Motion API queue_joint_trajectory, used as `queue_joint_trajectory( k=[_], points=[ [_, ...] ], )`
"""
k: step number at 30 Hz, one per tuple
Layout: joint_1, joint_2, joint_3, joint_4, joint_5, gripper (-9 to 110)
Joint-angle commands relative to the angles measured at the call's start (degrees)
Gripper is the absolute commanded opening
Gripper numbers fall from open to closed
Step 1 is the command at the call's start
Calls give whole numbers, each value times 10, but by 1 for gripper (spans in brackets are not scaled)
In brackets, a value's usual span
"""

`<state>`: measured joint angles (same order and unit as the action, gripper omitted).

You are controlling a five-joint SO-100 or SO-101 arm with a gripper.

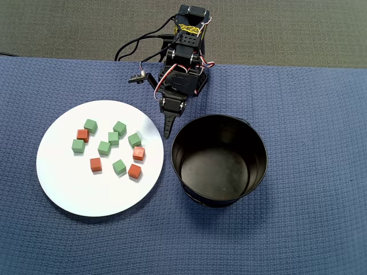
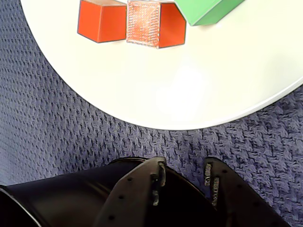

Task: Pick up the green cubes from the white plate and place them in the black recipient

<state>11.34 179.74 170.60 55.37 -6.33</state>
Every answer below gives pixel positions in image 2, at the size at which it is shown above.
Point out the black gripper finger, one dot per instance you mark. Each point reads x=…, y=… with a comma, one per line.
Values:
x=232, y=196
x=132, y=189

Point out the blue woven table cloth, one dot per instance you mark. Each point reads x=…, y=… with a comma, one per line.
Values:
x=59, y=106

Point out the green cube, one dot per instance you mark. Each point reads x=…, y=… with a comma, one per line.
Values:
x=208, y=11

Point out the black metal bucket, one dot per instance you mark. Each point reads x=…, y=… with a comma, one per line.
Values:
x=59, y=201

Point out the red cube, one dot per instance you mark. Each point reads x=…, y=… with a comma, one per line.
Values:
x=101, y=22
x=155, y=23

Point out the white round plate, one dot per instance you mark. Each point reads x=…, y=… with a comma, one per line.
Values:
x=189, y=82

